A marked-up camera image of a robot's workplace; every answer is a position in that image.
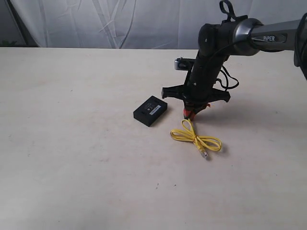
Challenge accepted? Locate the grey backdrop curtain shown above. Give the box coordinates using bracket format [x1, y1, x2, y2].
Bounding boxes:
[0, 0, 307, 50]

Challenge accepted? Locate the yellow ethernet cable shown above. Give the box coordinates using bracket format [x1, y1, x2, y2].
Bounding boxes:
[170, 118, 223, 161]

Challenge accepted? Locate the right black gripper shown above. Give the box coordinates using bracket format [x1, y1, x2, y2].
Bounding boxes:
[161, 85, 231, 119]

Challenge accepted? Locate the small black box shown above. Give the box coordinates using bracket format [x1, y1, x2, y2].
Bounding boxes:
[133, 96, 167, 127]

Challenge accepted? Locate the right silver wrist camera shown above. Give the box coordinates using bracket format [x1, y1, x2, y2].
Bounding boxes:
[174, 57, 195, 71]

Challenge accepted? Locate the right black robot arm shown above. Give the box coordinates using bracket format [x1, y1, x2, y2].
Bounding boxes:
[162, 15, 307, 119]

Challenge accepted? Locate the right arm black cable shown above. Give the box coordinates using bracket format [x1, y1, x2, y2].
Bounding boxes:
[203, 0, 307, 91]

